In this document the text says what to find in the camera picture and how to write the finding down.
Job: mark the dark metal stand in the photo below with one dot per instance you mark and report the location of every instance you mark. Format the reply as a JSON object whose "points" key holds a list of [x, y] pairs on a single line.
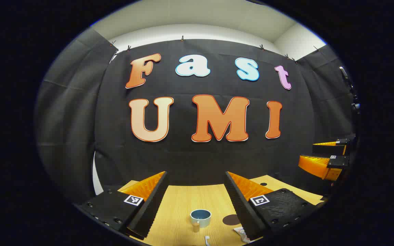
{"points": [[351, 89]]}

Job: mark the black backdrop cloth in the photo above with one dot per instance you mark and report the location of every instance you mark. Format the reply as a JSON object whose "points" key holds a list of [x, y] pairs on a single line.
{"points": [[190, 160]]}

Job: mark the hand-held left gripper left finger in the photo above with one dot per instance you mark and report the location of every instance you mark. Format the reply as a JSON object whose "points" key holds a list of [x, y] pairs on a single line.
{"points": [[150, 205]]}

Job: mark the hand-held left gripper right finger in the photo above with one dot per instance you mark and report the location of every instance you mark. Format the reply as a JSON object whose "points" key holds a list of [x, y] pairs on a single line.
{"points": [[241, 205]]}

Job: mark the white toothbrush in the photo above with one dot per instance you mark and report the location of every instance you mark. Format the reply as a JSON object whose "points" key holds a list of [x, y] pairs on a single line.
{"points": [[207, 240]]}

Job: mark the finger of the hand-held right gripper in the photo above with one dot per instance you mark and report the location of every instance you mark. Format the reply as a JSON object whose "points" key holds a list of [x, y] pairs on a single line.
{"points": [[320, 167], [328, 149]]}

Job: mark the wooden desktop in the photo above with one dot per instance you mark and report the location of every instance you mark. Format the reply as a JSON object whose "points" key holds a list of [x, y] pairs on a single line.
{"points": [[183, 201]]}

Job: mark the white toothpaste tube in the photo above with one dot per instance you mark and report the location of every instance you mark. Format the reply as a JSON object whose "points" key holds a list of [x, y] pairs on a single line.
{"points": [[241, 233]]}

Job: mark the dark brown round coaster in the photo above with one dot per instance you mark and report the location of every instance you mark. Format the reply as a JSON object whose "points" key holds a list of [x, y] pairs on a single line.
{"points": [[230, 220]]}

